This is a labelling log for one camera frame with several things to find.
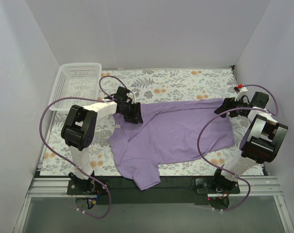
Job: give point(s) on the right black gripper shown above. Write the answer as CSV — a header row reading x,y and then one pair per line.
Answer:
x,y
225,107

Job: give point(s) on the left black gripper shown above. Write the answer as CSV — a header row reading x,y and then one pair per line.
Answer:
x,y
135,112

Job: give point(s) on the purple t shirt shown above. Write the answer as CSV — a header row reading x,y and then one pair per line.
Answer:
x,y
170,133

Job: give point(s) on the white plastic mesh basket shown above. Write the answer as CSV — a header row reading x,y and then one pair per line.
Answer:
x,y
77,80

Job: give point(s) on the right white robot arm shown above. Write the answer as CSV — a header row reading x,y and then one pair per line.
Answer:
x,y
260,143

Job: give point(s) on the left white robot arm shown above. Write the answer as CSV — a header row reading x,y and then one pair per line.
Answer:
x,y
79,128

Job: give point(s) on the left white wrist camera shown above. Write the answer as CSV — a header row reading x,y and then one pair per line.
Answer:
x,y
131,97

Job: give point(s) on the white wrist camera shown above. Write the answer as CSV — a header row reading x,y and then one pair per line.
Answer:
x,y
240,91
131,97

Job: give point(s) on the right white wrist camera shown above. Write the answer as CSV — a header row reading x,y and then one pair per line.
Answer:
x,y
240,91

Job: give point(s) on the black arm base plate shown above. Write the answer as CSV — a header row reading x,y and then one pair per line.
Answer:
x,y
171,189

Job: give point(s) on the aluminium frame rail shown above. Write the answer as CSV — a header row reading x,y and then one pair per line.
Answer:
x,y
257,206

